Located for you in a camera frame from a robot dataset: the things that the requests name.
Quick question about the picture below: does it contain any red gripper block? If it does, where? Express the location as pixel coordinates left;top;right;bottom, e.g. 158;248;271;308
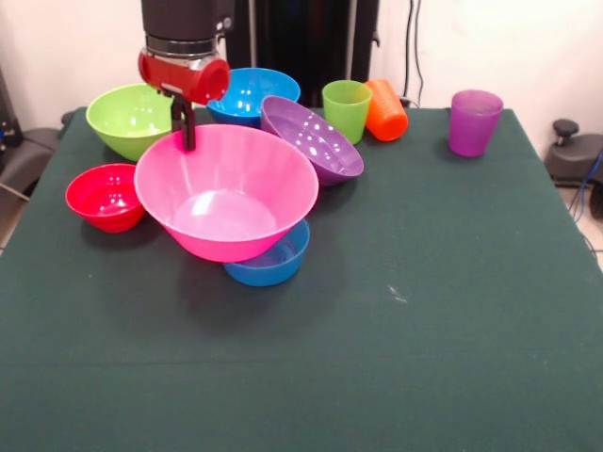
138;48;232;153

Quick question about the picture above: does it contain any pink plastic bowl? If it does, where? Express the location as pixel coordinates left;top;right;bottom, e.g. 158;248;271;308
134;123;320;264

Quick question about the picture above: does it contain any purple plastic bowl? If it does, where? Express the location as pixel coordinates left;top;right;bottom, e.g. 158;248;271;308
260;95;366;187

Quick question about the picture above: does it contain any blue ribbed small bowl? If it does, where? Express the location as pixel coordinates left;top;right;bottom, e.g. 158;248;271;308
222;218;311;288

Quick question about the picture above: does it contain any orange plastic cup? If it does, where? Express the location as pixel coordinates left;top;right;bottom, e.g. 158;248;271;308
364;78;410;143

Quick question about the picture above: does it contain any green plastic bowl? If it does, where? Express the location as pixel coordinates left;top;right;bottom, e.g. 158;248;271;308
85;83;175;163

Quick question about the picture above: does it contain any blue deep plastic bowl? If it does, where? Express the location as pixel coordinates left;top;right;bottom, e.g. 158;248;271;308
205;67;302;129

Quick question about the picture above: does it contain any red plastic bowl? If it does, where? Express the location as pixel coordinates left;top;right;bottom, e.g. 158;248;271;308
64;163;146;234

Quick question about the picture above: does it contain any green plastic cup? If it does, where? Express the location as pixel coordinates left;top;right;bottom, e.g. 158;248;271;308
321;80;373;146

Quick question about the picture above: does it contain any black equipment box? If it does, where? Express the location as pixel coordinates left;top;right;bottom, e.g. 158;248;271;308
0;65;23;175

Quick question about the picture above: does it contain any dark green tablecloth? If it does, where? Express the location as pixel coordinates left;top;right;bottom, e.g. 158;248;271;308
0;106;603;452

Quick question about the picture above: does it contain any purple plastic cup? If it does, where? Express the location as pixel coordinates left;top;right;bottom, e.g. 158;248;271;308
448;89;505;158

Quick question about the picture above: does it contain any black round knob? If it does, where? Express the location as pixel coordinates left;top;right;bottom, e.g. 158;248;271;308
552;119;579;147

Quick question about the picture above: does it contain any black hanging cable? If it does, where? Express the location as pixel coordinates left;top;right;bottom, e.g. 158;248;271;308
402;0;425;108

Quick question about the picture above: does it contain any blue cable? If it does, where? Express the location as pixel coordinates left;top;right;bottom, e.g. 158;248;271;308
568;145;603;223

